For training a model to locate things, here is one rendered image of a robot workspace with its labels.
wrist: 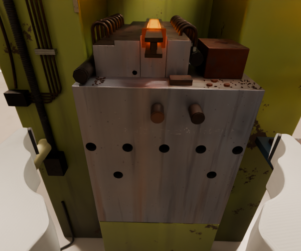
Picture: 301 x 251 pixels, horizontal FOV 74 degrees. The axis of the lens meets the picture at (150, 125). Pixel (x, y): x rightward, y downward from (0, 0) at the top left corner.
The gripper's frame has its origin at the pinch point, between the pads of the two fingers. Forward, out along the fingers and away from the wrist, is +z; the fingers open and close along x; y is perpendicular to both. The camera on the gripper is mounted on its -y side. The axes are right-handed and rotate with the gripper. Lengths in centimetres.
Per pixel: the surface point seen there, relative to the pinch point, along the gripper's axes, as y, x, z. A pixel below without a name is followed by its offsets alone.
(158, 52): 1.1, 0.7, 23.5
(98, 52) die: 3.3, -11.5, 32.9
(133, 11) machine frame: -2, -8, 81
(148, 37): -1.3, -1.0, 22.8
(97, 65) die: 6.0, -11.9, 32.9
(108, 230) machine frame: 58, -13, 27
